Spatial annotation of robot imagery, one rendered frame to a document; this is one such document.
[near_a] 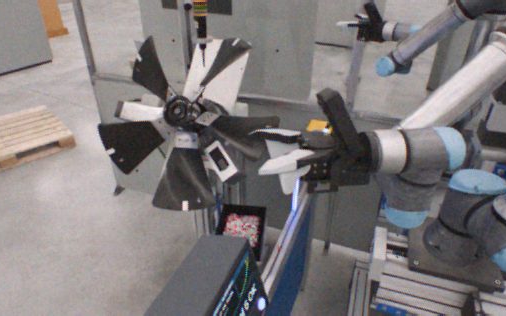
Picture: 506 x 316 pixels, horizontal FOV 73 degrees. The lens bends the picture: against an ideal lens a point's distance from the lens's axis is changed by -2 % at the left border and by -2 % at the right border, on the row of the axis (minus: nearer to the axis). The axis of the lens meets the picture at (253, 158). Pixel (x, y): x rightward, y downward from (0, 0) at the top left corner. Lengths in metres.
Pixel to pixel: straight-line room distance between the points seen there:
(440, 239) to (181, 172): 0.84
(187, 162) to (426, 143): 0.88
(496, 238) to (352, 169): 0.39
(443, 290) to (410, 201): 0.50
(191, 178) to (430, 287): 0.83
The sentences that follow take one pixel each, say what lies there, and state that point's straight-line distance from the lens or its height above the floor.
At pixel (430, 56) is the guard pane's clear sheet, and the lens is 1.80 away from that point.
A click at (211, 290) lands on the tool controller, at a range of 0.61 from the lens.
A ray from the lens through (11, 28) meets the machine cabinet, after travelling 6.82.
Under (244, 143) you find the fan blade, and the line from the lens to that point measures 1.18.
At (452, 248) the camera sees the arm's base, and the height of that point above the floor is 1.09.
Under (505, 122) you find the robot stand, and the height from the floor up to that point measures 1.33.
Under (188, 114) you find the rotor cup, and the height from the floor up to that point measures 1.22.
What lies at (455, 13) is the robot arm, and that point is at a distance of 1.34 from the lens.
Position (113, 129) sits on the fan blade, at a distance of 1.44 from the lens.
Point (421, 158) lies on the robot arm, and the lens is 0.62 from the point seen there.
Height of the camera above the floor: 1.73
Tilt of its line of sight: 32 degrees down
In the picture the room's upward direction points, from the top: straight up
